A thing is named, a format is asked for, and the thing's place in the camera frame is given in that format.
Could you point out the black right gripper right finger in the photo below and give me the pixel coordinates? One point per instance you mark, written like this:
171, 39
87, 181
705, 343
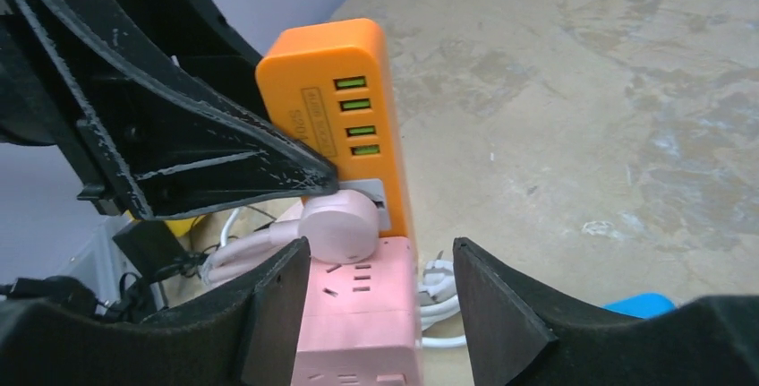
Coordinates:
520, 331

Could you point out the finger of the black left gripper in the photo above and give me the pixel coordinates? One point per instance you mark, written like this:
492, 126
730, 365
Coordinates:
205, 44
141, 133

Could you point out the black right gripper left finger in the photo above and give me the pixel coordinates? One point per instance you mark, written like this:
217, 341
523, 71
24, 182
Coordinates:
244, 332

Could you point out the pink cube power socket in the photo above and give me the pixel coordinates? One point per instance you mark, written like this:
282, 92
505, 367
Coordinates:
361, 322

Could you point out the orange power strip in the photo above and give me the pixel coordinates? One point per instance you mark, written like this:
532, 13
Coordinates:
329, 86

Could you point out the yellow cube power socket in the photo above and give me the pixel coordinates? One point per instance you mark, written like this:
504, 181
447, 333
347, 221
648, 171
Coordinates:
177, 227

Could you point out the white power strip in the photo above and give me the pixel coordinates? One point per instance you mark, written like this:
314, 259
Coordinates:
100, 264

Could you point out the blue travel adapter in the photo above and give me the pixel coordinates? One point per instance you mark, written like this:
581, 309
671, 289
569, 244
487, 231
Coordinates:
642, 306

